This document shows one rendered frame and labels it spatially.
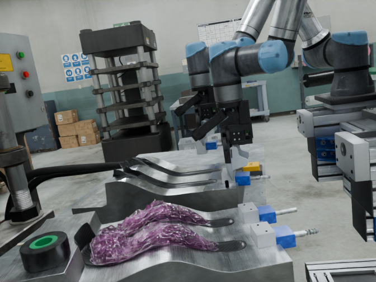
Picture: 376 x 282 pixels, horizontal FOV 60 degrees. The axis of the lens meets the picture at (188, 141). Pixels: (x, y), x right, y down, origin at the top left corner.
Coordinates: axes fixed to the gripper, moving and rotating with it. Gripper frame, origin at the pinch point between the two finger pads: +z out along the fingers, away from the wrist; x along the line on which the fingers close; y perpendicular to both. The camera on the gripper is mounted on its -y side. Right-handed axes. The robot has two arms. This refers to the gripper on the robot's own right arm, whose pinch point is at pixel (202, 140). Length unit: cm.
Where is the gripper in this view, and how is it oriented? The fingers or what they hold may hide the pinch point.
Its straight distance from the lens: 121.8
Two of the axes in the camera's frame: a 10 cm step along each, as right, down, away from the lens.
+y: 9.7, -1.0, -2.4
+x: 2.1, -2.2, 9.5
